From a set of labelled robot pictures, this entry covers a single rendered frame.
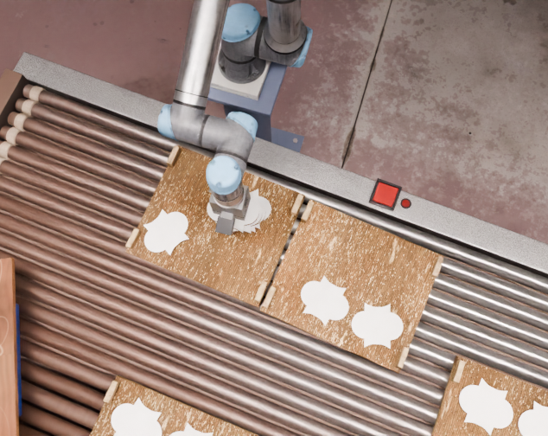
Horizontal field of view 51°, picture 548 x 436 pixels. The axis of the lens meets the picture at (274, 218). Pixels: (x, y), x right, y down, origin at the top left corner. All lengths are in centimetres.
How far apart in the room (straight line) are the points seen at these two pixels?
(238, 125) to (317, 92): 157
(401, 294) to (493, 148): 141
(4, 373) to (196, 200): 67
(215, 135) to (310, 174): 49
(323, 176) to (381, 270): 32
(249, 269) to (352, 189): 38
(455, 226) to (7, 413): 129
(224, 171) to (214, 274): 45
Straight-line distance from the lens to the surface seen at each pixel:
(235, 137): 130
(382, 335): 161
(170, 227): 166
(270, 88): 187
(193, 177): 171
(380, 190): 171
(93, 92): 191
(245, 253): 163
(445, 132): 287
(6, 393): 164
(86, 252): 173
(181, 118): 132
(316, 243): 164
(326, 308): 160
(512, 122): 299
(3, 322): 165
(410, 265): 166
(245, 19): 170
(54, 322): 173
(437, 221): 173
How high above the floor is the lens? 253
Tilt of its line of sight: 75 degrees down
